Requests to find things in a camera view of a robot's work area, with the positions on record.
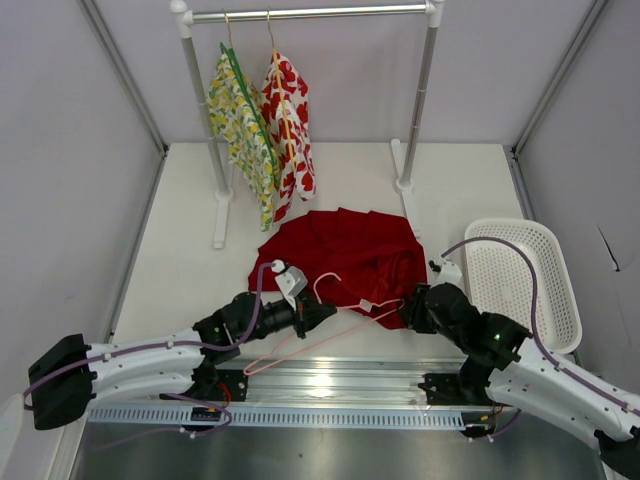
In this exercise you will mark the yellow hanger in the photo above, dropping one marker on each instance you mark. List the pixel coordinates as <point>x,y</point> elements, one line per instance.
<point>280,87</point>

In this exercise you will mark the perforated cable tray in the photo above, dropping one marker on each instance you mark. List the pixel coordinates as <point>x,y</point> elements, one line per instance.
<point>247,416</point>

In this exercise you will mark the white perforated basket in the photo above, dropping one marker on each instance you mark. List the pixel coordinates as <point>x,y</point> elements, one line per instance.
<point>516,263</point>

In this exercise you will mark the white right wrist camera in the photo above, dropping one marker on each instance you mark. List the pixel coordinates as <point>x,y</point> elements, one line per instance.
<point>445,271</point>

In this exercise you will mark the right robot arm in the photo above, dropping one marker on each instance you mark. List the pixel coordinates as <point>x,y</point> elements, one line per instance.
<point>505,365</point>

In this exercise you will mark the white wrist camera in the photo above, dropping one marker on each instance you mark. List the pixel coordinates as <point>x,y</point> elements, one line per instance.
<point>289,279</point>
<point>445,271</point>

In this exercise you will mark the red floral print garment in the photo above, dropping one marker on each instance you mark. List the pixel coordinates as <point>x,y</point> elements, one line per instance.
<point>297,176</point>

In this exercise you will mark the red skirt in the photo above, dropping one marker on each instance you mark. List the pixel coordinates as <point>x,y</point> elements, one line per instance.
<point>348,256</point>

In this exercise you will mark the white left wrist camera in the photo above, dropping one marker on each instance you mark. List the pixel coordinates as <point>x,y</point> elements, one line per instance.
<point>289,279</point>

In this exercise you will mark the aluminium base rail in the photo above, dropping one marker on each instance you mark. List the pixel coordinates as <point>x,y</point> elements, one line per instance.
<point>320,382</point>

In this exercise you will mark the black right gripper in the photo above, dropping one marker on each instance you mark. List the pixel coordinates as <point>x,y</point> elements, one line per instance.
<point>416,322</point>

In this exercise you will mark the white skirt care label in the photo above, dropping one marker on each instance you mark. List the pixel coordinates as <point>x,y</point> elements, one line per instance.
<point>366,305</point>

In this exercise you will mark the pink wire hanger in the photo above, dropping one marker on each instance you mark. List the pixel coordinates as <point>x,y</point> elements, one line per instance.
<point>270,360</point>

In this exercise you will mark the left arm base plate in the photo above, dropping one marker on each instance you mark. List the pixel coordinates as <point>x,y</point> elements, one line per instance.
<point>232,386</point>

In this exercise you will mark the green hanger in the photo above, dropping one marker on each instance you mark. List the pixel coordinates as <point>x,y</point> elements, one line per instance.
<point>234,112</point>

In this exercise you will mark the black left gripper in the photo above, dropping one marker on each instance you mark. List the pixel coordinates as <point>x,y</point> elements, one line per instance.
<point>307,316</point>

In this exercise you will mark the lemon print garment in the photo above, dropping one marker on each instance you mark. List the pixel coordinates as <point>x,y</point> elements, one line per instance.
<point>262,178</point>

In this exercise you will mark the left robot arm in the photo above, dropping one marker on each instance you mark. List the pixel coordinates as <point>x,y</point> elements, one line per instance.
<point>225,330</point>

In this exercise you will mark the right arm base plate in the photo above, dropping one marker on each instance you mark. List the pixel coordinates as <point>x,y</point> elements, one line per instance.
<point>445,389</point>

